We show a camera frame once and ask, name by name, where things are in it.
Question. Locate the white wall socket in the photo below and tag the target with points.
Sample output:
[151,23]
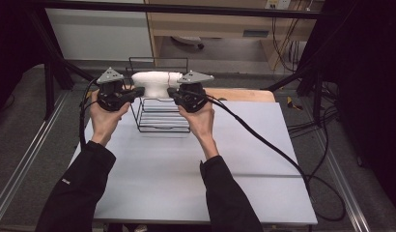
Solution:
[277,4]

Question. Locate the wooden board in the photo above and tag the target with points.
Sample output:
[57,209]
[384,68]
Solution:
[244,95]

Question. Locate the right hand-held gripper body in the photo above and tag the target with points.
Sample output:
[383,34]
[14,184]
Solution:
[191,96]

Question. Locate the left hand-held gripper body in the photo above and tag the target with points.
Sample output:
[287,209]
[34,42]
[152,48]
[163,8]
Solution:
[113,95]

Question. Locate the white towel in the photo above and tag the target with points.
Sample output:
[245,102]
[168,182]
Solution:
[155,83]

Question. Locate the light wooden desk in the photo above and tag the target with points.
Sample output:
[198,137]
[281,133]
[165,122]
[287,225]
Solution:
[218,24]

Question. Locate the black curtain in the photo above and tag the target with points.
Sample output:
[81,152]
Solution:
[366,80]

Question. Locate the aluminium rail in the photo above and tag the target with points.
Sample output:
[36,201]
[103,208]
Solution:
[28,151]
[345,180]

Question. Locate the person's right hand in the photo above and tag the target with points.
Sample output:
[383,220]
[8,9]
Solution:
[201,125]

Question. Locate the white panel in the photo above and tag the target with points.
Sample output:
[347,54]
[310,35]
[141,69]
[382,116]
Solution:
[99,35]

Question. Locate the white object under desk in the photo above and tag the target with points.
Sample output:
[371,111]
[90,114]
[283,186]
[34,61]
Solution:
[188,40]

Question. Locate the black metal frame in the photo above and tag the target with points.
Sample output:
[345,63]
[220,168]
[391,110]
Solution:
[173,9]

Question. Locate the person's left hand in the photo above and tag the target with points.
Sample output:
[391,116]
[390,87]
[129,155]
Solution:
[106,124]

